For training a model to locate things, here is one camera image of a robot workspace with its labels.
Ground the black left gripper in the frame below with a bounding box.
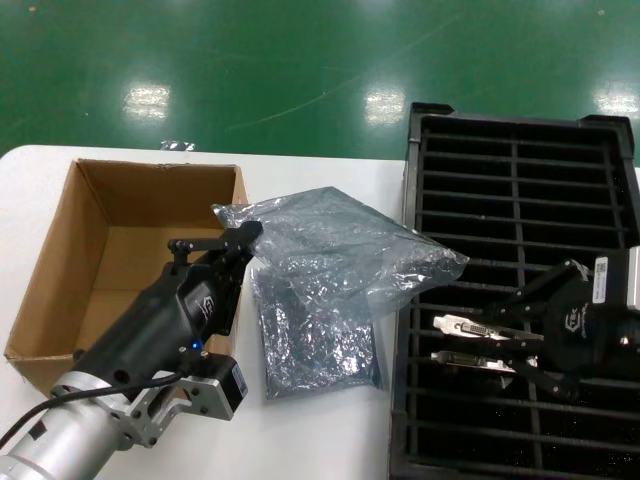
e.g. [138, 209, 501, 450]
[74, 220, 265, 401]

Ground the brown cardboard box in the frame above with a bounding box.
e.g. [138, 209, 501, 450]
[2, 158, 251, 399]

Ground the flat empty antistatic bag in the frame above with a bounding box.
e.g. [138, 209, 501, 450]
[248, 264, 389, 401]

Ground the graphics card with metal bracket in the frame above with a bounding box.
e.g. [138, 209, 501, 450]
[432, 312, 545, 347]
[429, 350, 540, 384]

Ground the black slotted plastic container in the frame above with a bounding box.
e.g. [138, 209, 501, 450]
[388, 101, 640, 480]

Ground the right wrist camera silver bracket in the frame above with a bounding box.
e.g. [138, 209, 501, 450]
[589, 247, 640, 307]

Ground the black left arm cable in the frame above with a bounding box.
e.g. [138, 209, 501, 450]
[0, 362, 196, 451]

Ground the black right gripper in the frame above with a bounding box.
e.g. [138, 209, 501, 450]
[487, 257, 640, 403]

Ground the grey antistatic bag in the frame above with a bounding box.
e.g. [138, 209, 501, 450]
[209, 185, 471, 331]

